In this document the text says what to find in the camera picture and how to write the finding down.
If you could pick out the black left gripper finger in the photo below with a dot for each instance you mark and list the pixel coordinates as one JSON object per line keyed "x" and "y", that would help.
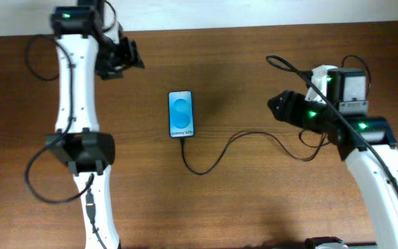
{"x": 133, "y": 58}
{"x": 110, "y": 74}

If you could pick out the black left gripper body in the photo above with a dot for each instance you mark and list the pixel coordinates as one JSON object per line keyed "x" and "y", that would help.
{"x": 117, "y": 55}

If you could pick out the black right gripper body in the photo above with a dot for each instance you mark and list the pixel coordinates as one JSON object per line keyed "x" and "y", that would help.
{"x": 289, "y": 106}

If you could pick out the blue Galaxy smartphone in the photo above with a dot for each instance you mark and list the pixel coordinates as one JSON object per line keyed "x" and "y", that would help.
{"x": 181, "y": 122}

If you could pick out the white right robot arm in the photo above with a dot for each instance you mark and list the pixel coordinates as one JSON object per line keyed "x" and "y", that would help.
{"x": 336, "y": 104}

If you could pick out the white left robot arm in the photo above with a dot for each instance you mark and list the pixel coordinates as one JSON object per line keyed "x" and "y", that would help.
{"x": 88, "y": 46}

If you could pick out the white power strip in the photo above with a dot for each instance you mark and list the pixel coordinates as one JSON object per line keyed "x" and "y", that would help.
{"x": 323, "y": 69}

